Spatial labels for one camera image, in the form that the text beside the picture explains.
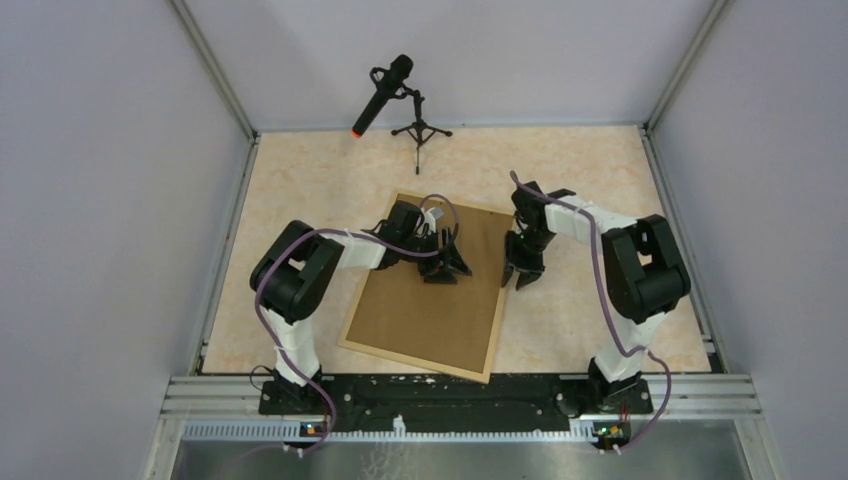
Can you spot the brown backing board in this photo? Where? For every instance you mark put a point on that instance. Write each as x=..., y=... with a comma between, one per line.
x=424, y=318

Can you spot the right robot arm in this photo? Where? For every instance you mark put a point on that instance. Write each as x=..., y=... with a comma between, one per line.
x=639, y=275

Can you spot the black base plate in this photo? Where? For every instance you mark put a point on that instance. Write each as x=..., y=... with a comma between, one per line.
x=438, y=403

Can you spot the wooden picture frame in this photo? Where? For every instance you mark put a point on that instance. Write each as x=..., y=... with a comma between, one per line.
x=497, y=318

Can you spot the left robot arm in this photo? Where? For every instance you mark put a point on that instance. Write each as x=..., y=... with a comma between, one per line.
x=291, y=279

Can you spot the aluminium rail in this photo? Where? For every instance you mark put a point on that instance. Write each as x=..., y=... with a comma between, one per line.
x=226, y=408

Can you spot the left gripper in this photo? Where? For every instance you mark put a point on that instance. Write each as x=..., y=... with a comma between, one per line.
x=456, y=264

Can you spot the black microphone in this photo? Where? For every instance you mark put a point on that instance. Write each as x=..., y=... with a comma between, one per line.
x=389, y=84

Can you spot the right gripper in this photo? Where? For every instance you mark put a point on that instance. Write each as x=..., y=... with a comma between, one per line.
x=512, y=261

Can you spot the black tripod stand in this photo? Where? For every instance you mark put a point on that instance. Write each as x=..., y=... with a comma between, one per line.
x=419, y=130

